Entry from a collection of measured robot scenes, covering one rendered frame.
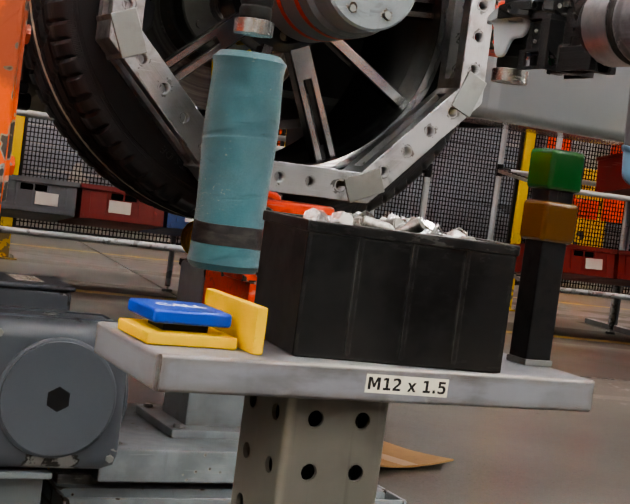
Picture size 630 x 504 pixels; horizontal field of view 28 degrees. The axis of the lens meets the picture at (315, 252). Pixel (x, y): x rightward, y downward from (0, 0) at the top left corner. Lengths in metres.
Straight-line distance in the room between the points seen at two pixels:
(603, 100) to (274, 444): 1.27
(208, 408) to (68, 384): 0.40
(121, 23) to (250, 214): 0.28
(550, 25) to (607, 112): 0.80
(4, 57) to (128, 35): 0.34
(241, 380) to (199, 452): 0.69
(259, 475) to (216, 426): 0.69
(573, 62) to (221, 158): 0.41
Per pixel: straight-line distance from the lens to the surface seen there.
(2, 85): 1.24
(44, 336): 1.44
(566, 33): 1.45
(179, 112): 1.57
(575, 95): 2.19
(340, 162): 1.76
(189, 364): 0.99
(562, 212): 1.23
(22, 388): 1.43
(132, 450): 1.67
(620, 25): 1.33
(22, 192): 5.33
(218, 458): 1.71
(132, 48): 1.55
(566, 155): 1.23
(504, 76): 1.53
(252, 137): 1.47
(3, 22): 1.25
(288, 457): 1.08
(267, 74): 1.48
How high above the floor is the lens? 0.59
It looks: 3 degrees down
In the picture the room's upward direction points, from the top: 8 degrees clockwise
